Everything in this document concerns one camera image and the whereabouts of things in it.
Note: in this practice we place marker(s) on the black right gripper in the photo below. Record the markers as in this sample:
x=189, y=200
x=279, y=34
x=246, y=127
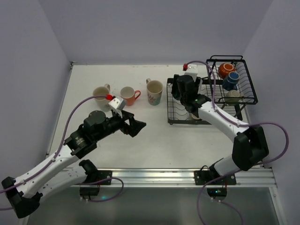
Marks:
x=176, y=91

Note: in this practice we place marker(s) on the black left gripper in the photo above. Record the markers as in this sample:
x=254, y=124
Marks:
x=126, y=122

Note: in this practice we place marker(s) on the small beige patterned cup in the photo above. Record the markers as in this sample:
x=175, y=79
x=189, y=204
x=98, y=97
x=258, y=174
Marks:
x=194, y=117

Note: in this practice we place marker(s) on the tall floral cream mug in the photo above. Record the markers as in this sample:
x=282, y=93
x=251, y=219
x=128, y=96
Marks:
x=154, y=91

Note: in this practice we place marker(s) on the orange ceramic mug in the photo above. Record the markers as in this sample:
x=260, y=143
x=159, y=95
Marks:
x=130, y=95

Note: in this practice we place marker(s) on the beige ceramic mug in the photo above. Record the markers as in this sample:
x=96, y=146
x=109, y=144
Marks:
x=101, y=93

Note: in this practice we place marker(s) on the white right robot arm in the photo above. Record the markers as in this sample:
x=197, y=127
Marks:
x=249, y=142

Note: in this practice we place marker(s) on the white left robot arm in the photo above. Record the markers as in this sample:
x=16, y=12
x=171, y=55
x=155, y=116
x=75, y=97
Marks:
x=66, y=166

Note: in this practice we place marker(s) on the orange round mug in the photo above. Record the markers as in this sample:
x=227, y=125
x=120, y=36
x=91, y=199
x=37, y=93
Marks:
x=224, y=69

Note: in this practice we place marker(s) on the blue round mug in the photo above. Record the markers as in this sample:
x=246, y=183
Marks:
x=230, y=81

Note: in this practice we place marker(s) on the cream round mug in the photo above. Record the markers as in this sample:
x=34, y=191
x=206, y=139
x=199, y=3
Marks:
x=233, y=97

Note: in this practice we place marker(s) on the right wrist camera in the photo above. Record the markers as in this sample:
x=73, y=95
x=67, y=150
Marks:
x=191, y=70

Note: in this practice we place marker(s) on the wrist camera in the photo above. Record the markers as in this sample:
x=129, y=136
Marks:
x=191, y=70
x=116, y=104

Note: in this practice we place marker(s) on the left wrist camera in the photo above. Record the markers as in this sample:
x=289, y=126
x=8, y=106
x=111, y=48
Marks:
x=116, y=104

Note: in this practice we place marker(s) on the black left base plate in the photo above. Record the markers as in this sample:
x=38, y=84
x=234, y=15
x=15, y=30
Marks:
x=100, y=178

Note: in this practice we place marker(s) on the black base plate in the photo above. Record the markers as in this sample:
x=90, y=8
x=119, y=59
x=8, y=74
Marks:
x=100, y=178
x=205, y=174

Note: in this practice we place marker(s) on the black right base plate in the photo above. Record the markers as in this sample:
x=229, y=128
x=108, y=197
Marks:
x=205, y=174

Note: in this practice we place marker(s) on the aluminium mounting rail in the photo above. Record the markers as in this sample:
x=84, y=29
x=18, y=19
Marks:
x=187, y=178

